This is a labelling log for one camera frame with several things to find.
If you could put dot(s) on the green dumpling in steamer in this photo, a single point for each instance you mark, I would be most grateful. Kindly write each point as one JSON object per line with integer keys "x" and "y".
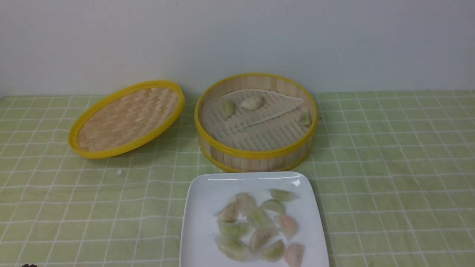
{"x": 228, "y": 108}

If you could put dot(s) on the pale dumpling plate upper centre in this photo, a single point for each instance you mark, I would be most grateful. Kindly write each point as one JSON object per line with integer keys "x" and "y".
{"x": 243, "y": 200}

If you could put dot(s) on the green dumpling plate middle left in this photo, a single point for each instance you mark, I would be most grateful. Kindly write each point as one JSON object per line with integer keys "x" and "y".
{"x": 236, "y": 230}

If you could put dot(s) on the green dumpling plate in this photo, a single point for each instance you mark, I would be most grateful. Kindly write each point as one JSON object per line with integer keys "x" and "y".
{"x": 272, "y": 253}
{"x": 273, "y": 205}
{"x": 282, "y": 195}
{"x": 236, "y": 230}
{"x": 258, "y": 219}
{"x": 232, "y": 248}

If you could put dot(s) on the white dumpling in steamer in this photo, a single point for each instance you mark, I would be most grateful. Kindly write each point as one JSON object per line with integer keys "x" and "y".
{"x": 252, "y": 103}

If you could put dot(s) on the green dumpling plate centre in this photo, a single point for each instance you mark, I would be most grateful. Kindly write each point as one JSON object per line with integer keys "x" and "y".
{"x": 258, "y": 219}

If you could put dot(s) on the green checkered tablecloth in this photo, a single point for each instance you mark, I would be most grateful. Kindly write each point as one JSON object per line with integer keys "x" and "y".
{"x": 392, "y": 172}

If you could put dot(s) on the yellow bamboo steamer lid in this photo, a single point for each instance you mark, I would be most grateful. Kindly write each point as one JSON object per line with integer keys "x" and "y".
{"x": 126, "y": 119}

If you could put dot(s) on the green dumpling plate upper right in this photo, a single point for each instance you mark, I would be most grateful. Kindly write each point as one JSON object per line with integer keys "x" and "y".
{"x": 273, "y": 205}

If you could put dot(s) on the green dumpling plate bottom left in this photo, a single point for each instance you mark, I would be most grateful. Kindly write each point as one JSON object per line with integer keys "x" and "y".
{"x": 232, "y": 248}

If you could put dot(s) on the pink dumpling on plate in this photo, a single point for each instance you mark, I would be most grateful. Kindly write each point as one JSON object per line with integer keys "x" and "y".
{"x": 288, "y": 226}

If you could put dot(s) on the large dumpling on plate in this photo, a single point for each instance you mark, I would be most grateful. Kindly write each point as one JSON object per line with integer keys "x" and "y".
{"x": 259, "y": 238}

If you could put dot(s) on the pale dumpling plate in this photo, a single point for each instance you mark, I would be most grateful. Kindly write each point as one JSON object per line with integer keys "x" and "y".
{"x": 229, "y": 213}
{"x": 243, "y": 200}

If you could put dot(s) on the green dumpling plate top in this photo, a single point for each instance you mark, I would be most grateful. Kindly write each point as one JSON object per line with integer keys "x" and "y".
{"x": 282, "y": 195}

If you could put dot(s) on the pale dumpling plate left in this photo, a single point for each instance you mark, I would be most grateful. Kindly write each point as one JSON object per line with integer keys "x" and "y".
{"x": 229, "y": 213}

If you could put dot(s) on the yellow bamboo steamer basket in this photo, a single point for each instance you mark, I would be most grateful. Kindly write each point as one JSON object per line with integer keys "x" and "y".
{"x": 266, "y": 139}

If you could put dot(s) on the white square plate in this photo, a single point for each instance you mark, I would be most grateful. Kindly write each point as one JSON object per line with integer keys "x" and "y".
{"x": 209, "y": 193}

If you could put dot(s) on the pink dumpling plate bottom right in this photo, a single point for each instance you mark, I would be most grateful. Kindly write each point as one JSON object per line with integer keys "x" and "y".
{"x": 293, "y": 255}

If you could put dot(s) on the green dumpling at steamer edge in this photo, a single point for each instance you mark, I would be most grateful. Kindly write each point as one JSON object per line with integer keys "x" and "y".
{"x": 305, "y": 120}

